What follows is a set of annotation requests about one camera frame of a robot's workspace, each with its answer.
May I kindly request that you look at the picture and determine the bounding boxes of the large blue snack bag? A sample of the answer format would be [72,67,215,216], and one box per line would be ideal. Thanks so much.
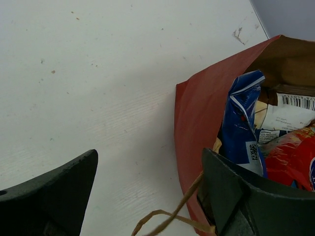
[219,70,281,177]

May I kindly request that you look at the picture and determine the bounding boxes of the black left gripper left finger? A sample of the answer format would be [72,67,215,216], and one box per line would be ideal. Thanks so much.
[0,149,98,236]

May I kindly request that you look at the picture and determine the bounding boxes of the red paper bag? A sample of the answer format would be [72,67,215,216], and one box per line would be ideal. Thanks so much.
[130,34,315,236]

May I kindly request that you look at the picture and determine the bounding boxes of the red candy bag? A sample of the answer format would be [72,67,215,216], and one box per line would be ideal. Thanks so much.
[260,122,315,192]

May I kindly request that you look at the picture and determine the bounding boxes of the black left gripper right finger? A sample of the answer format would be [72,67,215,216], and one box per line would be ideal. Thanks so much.
[197,148,315,236]

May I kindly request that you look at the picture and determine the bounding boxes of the white brown chips bag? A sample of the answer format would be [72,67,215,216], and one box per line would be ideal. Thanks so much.
[254,84,315,131]

